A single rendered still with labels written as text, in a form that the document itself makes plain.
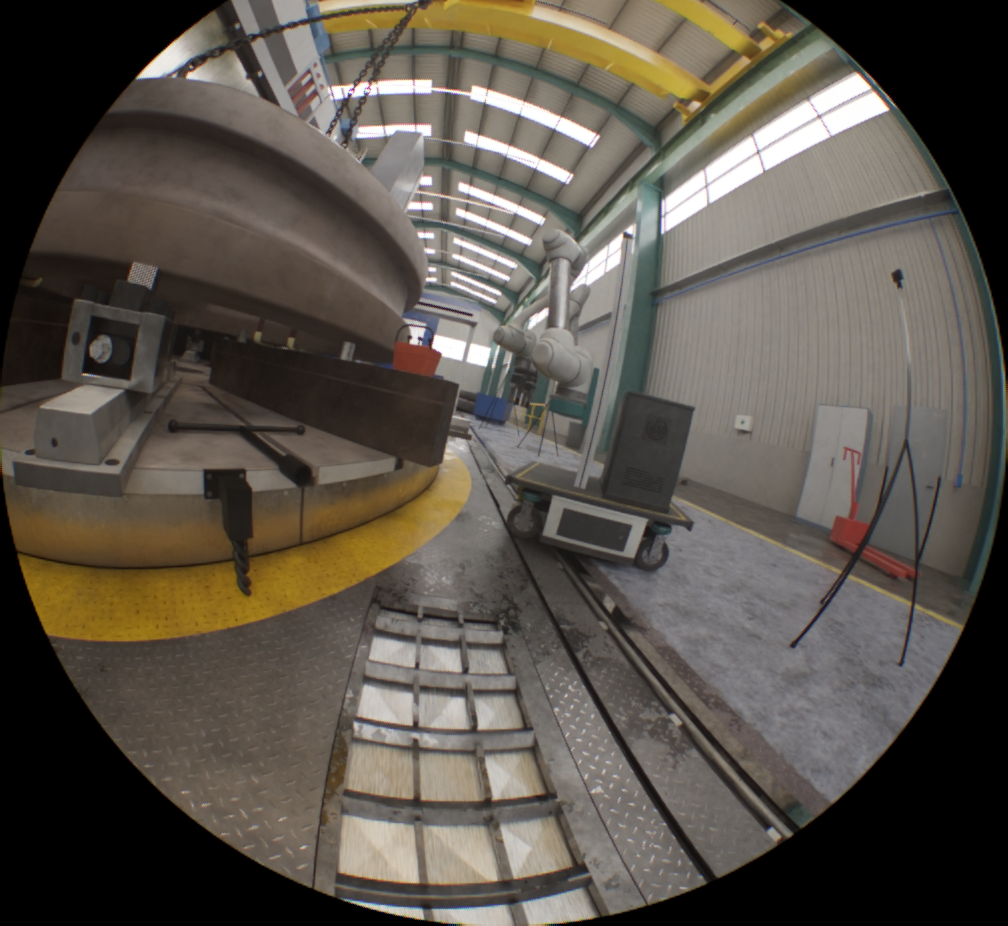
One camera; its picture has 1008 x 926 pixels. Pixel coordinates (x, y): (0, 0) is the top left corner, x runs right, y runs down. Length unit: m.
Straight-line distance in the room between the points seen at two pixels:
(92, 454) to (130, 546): 0.36
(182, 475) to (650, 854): 1.25
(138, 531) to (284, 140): 1.56
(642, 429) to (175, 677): 1.77
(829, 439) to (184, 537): 6.46
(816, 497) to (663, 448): 4.60
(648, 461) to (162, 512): 1.80
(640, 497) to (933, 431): 5.41
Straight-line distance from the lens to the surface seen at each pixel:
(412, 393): 1.34
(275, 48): 8.15
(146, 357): 1.06
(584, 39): 11.57
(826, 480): 5.80
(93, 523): 1.08
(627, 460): 1.48
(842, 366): 6.73
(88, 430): 0.79
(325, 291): 1.65
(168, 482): 0.95
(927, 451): 6.09
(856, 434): 5.76
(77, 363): 1.14
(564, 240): 1.55
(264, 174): 1.76
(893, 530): 6.04
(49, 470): 0.83
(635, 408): 1.48
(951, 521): 6.09
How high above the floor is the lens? 0.63
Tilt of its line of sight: 2 degrees down
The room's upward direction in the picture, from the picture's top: 13 degrees clockwise
